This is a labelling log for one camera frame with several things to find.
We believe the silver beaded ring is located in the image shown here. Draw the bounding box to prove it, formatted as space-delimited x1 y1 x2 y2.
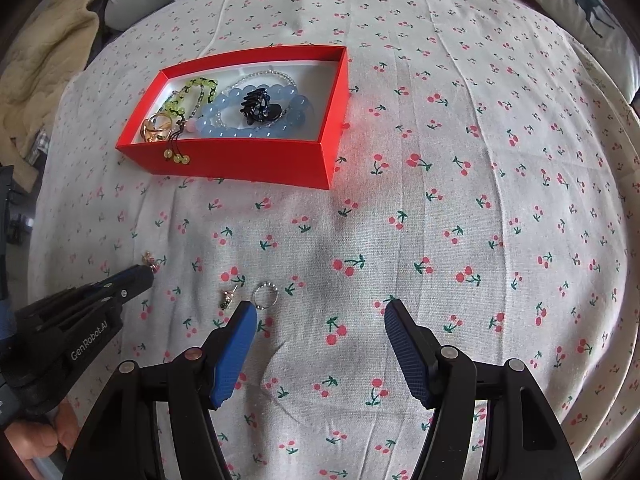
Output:
249 283 280 311

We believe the yellow-green bead bracelet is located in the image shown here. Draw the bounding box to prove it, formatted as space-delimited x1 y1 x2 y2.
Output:
162 76 220 165

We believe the gold ring with dark stone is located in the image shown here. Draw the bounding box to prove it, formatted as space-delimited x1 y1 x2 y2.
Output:
140 112 177 143

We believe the green seed bead necklace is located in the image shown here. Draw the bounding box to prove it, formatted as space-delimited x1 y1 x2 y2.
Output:
158 86 222 122

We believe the black hair claw clip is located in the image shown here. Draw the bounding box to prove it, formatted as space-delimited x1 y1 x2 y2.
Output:
240 88 284 127

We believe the silver bead chain bracelet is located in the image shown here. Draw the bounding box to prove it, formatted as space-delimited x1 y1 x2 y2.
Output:
217 70 298 129

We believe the light blue bead bracelet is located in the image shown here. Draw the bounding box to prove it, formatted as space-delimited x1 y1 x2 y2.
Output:
194 84 312 140

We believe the red open jewelry box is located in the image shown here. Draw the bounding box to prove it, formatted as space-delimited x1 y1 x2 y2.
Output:
116 44 348 190

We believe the person's left hand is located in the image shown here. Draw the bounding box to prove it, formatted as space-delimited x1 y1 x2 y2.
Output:
4 398 79 479

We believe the small gold star earring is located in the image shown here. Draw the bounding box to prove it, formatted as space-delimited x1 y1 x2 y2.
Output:
219 284 239 311

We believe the beige quilted blanket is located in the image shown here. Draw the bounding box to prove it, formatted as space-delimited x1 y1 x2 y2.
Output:
1 0 100 192

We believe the cherry print bed sheet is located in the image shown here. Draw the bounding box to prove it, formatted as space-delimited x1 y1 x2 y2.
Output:
28 0 639 479

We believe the white deer print pillow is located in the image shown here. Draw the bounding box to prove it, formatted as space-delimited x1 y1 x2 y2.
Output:
534 0 639 103

